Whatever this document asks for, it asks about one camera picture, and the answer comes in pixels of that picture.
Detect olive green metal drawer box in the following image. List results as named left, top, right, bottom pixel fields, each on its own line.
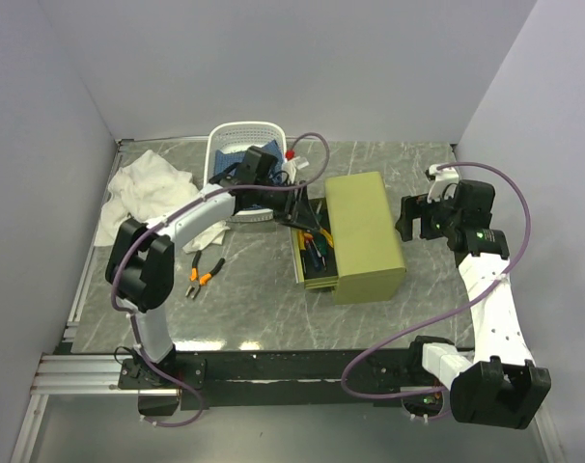
left=324, top=172, right=406, bottom=305

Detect white cloth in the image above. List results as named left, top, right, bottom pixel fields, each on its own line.
left=94, top=149, right=228, bottom=255

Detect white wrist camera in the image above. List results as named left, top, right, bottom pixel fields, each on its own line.
left=282, top=150, right=309, bottom=183
left=426, top=164, right=460, bottom=204

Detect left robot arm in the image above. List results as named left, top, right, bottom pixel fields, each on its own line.
left=105, top=146, right=321, bottom=388

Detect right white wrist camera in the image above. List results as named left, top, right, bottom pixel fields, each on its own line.
left=426, top=164, right=460, bottom=204

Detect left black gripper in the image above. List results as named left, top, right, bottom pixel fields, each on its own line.
left=255, top=179, right=320, bottom=232

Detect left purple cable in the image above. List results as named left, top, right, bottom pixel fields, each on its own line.
left=109, top=131, right=331, bottom=429

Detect purple cable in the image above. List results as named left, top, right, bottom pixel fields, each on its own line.
left=109, top=131, right=331, bottom=429
left=341, top=162, right=531, bottom=422

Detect yellow precision screwdriver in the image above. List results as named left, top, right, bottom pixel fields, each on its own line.
left=320, top=229, right=333, bottom=246

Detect orange handled pliers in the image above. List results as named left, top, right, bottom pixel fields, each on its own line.
left=185, top=251, right=226, bottom=299

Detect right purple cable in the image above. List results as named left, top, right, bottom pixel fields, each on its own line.
left=341, top=162, right=531, bottom=422

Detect white plastic perforated basket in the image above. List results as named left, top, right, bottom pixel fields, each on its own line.
left=204, top=122, right=288, bottom=223

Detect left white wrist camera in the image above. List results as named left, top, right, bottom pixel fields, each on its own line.
left=282, top=150, right=309, bottom=183

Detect aluminium frame rail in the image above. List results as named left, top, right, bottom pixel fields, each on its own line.
left=29, top=351, right=544, bottom=396

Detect blue checkered cloth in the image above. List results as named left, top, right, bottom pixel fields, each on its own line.
left=213, top=139, right=282, bottom=213

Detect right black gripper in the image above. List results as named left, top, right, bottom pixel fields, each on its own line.
left=394, top=187, right=461, bottom=241

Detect yellow short screwdriver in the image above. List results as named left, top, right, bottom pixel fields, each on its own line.
left=296, top=230, right=307, bottom=273

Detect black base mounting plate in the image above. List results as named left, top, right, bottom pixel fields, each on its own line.
left=118, top=348, right=448, bottom=418

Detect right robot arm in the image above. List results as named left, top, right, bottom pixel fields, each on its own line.
left=396, top=180, right=551, bottom=429

